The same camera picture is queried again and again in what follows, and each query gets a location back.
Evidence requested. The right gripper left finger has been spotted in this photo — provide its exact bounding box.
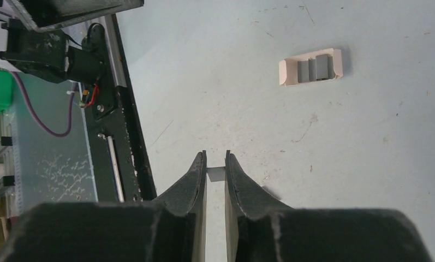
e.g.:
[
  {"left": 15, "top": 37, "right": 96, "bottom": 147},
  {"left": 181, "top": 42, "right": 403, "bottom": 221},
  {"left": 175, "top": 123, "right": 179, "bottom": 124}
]
[{"left": 0, "top": 151, "right": 207, "bottom": 261}]

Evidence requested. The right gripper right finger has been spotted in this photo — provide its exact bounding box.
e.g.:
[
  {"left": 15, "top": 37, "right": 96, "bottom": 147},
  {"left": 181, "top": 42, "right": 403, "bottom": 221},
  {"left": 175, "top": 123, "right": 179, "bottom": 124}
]
[{"left": 225, "top": 152, "right": 432, "bottom": 261}]

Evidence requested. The white staple box barcode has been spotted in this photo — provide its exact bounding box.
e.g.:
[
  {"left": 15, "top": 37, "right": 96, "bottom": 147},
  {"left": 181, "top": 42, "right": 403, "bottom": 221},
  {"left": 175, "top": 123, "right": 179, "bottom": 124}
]
[{"left": 278, "top": 48, "right": 343, "bottom": 86}]

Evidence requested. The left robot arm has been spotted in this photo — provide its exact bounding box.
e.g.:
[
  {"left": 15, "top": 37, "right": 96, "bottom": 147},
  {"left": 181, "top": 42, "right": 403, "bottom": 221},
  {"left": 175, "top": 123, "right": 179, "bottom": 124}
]
[{"left": 0, "top": 1, "right": 144, "bottom": 85}]

